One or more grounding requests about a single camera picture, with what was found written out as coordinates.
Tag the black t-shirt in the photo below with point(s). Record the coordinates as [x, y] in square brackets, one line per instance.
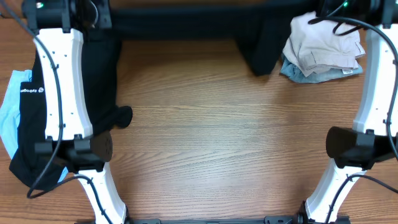
[259, 30]

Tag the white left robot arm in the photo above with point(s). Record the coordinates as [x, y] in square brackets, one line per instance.
[57, 28]

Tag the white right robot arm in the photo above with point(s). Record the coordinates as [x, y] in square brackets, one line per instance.
[373, 137]

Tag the black garment pile with logo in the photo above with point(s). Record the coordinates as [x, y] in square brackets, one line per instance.
[100, 56]

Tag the light blue garment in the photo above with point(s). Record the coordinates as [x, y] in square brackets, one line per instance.
[10, 113]

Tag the folded teal shirt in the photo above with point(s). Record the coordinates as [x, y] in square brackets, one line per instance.
[293, 73]

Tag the folded beige shorts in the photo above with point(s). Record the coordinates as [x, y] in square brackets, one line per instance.
[316, 49]

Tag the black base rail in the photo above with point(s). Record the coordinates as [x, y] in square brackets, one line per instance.
[266, 220]

